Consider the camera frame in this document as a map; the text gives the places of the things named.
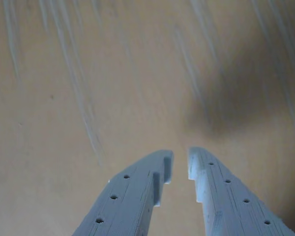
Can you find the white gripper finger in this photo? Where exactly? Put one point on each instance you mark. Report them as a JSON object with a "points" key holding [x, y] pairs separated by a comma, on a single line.
{"points": [[226, 209], [123, 209]]}

